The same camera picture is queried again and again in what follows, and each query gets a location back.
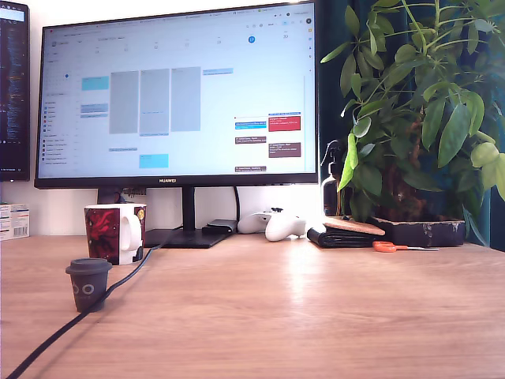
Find black plant pot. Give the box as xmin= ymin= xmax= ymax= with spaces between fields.
xmin=370 ymin=215 xmax=467 ymax=248

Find green leafy houseplant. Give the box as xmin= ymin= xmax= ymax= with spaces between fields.
xmin=320 ymin=0 xmax=505 ymax=246

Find black wallet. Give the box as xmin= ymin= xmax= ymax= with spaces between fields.
xmin=306 ymin=227 xmax=376 ymax=250

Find large black computer monitor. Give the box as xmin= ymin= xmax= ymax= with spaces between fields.
xmin=33 ymin=0 xmax=320 ymax=250

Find white cardboard box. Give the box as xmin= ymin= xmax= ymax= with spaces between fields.
xmin=0 ymin=203 xmax=31 ymax=242

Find dark spray bottle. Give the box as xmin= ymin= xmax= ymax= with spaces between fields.
xmin=320 ymin=139 xmax=354 ymax=217

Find black monitor cable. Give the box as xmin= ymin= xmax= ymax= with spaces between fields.
xmin=233 ymin=185 xmax=242 ymax=234

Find small black device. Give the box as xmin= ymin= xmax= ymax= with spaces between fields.
xmin=201 ymin=219 xmax=238 ymax=235

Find white game controller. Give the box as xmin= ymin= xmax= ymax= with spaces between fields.
xmin=236 ymin=207 xmax=308 ymax=242

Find red and white mug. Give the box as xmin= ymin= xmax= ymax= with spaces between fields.
xmin=83 ymin=203 xmax=148 ymax=266

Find orange handled scissors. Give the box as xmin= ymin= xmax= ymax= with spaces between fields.
xmin=372 ymin=240 xmax=440 ymax=253

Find cork coaster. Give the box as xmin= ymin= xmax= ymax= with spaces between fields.
xmin=322 ymin=216 xmax=387 ymax=237

